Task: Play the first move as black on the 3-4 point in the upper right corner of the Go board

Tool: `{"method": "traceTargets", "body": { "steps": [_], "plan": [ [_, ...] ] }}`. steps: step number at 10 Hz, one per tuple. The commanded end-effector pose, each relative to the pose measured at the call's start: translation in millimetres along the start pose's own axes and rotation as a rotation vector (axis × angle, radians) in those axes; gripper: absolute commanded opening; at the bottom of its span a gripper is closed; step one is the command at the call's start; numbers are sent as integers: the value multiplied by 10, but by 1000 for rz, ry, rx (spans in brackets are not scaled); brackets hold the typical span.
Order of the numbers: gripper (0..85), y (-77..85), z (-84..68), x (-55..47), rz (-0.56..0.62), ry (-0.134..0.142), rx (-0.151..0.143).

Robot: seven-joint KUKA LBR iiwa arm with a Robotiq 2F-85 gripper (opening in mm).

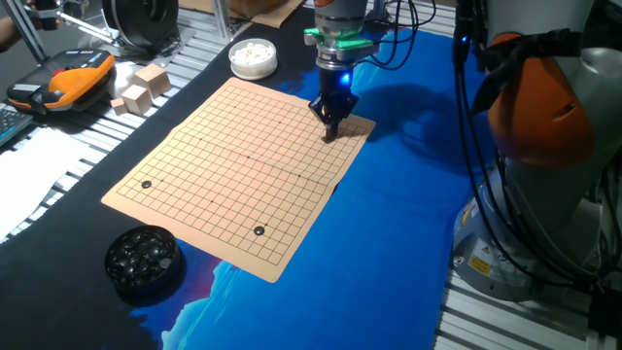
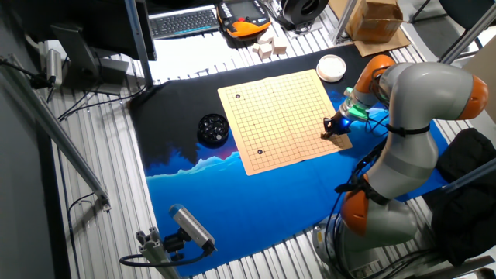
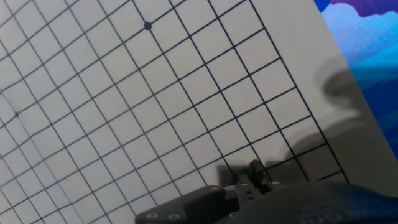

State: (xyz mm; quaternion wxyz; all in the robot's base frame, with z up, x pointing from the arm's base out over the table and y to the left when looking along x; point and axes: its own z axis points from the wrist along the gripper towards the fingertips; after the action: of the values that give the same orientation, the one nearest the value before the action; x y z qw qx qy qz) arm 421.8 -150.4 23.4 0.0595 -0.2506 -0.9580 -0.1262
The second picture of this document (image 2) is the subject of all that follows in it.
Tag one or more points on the green wrist mounting plate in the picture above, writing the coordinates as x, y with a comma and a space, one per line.
358, 110

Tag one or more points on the white round stone bowl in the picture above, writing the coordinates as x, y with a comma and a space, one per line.
331, 67

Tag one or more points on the aluminium frame post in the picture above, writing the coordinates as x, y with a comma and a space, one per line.
137, 38
345, 19
469, 35

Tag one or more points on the short aluminium profile mount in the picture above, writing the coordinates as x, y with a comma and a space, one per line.
155, 252

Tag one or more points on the tan go board with grid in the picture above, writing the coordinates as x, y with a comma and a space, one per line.
279, 124

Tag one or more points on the white block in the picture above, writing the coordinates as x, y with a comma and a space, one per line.
265, 36

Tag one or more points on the silver depth camera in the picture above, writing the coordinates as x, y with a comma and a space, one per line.
191, 226

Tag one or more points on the long aluminium frame beam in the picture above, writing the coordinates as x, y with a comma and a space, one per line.
50, 124

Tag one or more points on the grey monitor stand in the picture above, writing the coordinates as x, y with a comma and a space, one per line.
77, 54

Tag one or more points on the black round spool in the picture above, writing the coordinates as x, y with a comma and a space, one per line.
294, 13

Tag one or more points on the white paper sheet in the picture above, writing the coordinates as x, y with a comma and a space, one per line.
186, 58

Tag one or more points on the black computer monitor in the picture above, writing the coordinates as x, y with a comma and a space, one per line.
97, 27

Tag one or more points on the orange and black teach pendant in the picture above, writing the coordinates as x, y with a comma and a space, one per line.
248, 23

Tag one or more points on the silver cylindrical device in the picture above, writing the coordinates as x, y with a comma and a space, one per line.
54, 67

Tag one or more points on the dark office chair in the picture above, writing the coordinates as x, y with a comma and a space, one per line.
465, 11

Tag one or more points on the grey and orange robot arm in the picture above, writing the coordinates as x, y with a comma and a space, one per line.
422, 89

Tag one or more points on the large wooden block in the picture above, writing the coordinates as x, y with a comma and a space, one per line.
279, 45

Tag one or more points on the blue and black landscape mat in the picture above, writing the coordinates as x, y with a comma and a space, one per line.
232, 217

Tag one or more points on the black computer keyboard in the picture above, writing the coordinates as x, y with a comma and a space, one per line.
182, 23

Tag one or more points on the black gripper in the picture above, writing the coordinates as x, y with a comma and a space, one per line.
340, 125

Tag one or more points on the black round stone bowl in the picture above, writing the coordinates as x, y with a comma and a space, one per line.
213, 145

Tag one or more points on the small wooden block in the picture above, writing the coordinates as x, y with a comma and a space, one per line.
255, 48

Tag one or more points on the black camera ball mount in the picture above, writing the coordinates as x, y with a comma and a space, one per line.
174, 243

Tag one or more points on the upright cardboard panel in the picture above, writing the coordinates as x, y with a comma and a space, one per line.
484, 66

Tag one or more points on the brown cardboard box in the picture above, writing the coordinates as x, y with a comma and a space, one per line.
372, 23

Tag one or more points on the medium wooden block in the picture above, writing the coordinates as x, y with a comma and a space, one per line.
265, 50

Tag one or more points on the black cloth bundle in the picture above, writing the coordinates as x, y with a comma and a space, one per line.
465, 217

